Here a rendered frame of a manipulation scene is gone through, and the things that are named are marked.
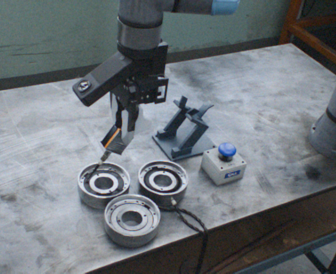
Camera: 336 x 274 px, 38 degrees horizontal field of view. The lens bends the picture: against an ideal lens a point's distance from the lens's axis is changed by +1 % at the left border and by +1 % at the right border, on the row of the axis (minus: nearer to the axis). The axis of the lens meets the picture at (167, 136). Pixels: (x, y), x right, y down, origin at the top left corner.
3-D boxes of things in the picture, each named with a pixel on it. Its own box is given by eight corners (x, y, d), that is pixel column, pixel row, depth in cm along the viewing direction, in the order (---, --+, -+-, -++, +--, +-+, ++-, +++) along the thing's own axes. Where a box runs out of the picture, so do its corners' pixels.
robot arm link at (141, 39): (129, 31, 77) (108, 9, 82) (127, 57, 80) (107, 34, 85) (170, 25, 80) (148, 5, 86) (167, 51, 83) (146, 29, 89)
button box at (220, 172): (217, 186, 106) (221, 169, 103) (200, 165, 111) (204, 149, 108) (247, 177, 110) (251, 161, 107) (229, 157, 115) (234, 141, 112)
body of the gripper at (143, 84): (166, 106, 91) (174, 48, 84) (124, 115, 87) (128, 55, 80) (147, 85, 96) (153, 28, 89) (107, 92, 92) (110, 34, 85)
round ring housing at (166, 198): (128, 179, 105) (130, 165, 102) (172, 169, 109) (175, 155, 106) (148, 214, 98) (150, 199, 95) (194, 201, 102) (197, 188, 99)
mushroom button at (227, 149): (220, 171, 107) (225, 154, 103) (211, 160, 109) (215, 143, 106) (235, 167, 108) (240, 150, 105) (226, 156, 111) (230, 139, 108)
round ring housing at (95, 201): (67, 198, 98) (67, 184, 96) (95, 169, 106) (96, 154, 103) (111, 220, 95) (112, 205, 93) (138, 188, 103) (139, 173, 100)
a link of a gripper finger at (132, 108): (138, 134, 90) (140, 92, 85) (131, 136, 89) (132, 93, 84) (127, 122, 93) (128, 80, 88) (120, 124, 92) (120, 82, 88)
